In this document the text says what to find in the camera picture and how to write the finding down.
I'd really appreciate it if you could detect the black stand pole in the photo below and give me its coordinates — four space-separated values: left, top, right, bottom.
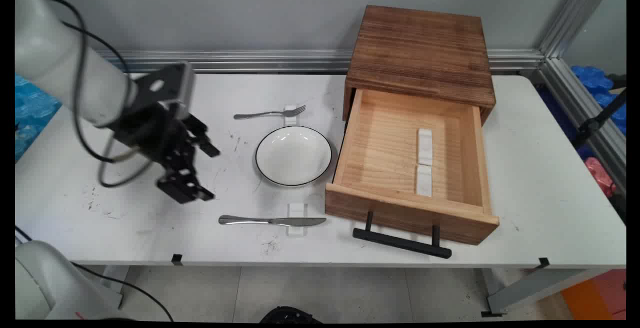
572 88 627 149

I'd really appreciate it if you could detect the light blue bubble wrap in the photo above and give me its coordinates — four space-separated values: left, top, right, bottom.
15 73 63 162

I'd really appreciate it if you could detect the grey table leg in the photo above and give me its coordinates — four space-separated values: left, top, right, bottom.
99 266 132 310
481 268 612 318

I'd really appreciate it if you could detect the silver metal knife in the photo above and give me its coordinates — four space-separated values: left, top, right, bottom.
218 215 327 227

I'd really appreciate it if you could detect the black floor cable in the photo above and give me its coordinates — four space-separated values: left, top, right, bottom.
15 226 174 322

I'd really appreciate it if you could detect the aluminium frame post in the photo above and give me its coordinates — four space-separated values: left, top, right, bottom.
537 0 618 59

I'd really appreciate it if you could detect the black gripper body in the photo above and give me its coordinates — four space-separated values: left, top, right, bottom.
107 102 197 174

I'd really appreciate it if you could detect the blue plastic packaging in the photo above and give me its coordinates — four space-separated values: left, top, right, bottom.
571 65 627 136

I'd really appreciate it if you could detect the silver metal fork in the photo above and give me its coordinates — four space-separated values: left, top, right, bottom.
233 104 307 120

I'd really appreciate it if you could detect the orange box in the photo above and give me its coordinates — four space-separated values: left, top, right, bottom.
560 269 627 320

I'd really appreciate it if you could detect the light wooden drawer black handle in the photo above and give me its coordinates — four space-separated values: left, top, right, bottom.
325 88 501 260

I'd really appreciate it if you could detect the pink plastic bag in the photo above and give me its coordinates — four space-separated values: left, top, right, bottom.
584 157 617 198

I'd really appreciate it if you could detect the black round object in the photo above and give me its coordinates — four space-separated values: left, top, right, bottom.
259 306 324 324

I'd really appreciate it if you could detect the slanted aluminium frame rail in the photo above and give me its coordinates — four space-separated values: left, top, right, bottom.
530 57 627 194

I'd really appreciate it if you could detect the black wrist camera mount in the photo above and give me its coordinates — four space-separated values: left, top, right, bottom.
132 62 194 119

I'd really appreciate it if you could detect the dark wooden cabinet shell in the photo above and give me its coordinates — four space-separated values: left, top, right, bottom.
342 4 497 126

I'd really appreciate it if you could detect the horizontal aluminium frame rail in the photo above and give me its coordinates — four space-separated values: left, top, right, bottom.
95 49 546 75

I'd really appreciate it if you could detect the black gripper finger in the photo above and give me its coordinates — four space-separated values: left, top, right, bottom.
186 114 221 158
156 168 216 204

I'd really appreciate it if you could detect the white plate with black rim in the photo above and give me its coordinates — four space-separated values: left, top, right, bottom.
255 125 333 187

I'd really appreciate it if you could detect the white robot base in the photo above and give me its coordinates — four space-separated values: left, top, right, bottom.
15 241 126 321

